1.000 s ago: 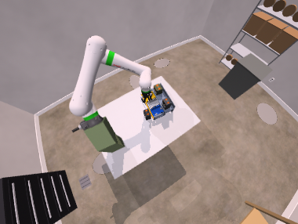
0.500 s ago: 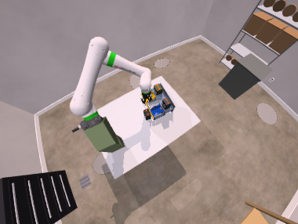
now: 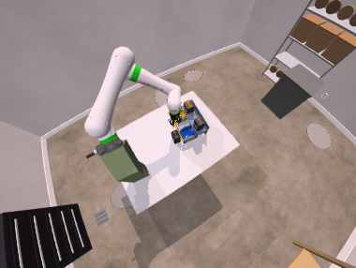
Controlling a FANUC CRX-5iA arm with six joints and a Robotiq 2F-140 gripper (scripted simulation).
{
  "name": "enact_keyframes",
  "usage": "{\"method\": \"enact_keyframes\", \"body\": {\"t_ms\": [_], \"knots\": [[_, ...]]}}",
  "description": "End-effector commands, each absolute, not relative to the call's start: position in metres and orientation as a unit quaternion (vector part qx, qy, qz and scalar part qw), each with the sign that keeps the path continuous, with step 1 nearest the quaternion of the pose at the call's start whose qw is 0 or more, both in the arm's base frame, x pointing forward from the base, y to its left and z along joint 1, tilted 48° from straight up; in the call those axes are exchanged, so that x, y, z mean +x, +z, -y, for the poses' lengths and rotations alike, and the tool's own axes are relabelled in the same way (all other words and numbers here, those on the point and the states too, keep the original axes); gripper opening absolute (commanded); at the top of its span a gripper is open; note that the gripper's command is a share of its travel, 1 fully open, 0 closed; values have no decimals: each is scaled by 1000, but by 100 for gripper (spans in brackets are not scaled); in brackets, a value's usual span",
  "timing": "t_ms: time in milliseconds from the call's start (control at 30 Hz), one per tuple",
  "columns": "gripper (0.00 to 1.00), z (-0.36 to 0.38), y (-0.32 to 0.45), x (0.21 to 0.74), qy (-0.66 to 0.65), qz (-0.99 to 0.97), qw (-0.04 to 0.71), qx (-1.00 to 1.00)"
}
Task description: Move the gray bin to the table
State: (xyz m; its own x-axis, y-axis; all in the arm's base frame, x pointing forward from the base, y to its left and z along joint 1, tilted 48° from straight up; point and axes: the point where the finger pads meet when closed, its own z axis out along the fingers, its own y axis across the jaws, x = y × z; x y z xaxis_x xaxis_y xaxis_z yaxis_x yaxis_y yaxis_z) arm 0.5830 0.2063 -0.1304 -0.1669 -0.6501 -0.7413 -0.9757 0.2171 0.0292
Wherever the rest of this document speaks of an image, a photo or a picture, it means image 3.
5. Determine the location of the yellow open bin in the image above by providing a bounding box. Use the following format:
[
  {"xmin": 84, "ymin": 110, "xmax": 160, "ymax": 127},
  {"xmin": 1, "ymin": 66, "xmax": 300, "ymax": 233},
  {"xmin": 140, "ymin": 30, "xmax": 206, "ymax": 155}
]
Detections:
[{"xmin": 180, "ymin": 110, "xmax": 186, "ymax": 119}]

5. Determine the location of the grey shelf rack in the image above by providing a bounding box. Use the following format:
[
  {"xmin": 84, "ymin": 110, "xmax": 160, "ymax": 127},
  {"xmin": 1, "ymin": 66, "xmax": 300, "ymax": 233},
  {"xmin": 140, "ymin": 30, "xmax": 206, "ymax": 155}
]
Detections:
[{"xmin": 180, "ymin": 98, "xmax": 209, "ymax": 143}]

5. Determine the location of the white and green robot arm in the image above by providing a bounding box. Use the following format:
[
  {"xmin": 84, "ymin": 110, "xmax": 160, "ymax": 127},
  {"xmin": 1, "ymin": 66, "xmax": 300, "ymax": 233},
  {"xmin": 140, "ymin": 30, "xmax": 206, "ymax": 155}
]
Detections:
[{"xmin": 84, "ymin": 47, "xmax": 181, "ymax": 158}]

